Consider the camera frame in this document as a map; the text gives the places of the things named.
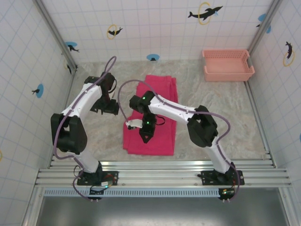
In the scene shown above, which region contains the pink perforated plastic basket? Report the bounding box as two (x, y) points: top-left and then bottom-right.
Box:
(202, 48), (255, 82)

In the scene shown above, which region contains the blue circle wall sticker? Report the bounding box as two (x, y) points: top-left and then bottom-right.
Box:
(255, 13), (272, 34)

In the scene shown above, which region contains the aluminium frame post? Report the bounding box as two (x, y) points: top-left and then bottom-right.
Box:
(248, 0), (284, 55)
(34, 0), (79, 73)

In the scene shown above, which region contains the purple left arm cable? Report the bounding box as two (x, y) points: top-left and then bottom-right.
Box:
(52, 56), (118, 201)

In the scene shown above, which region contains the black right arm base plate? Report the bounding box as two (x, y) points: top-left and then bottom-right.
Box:
(199, 169), (245, 186)

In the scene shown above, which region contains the large dolphin yellow ring sticker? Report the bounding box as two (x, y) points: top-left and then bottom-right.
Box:
(187, 1), (223, 26)

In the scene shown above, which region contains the shark blue circle sticker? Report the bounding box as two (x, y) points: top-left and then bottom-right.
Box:
(64, 41), (80, 53)
(31, 83), (45, 99)

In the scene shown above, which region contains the pink towel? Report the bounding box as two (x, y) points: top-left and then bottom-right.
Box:
(122, 74), (179, 156)

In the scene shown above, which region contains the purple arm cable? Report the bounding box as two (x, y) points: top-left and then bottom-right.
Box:
(117, 79), (241, 201)
(52, 56), (118, 201)

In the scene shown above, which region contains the slotted grey cable duct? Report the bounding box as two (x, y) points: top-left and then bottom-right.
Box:
(43, 188), (222, 198)

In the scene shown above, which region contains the dark fish yellow ring sticker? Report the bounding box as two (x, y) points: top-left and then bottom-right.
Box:
(63, 58), (73, 75)

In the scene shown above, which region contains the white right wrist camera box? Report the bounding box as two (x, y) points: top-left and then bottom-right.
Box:
(125, 119), (143, 130)

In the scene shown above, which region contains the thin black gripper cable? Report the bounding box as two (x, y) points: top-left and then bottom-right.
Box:
(154, 114), (166, 126)

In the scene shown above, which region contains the aluminium mounting rail beam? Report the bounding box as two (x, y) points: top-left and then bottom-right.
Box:
(34, 160), (293, 189)

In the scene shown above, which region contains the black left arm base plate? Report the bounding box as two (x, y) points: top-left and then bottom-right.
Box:
(77, 169), (119, 187)

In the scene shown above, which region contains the small dolphin yellow ring sticker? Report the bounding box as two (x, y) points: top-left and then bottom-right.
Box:
(107, 24), (124, 40)

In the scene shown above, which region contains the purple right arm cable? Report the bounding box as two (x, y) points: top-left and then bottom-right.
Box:
(117, 79), (241, 201)

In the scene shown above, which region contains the orca yellow ring sticker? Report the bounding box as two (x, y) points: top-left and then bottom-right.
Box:
(283, 41), (295, 67)

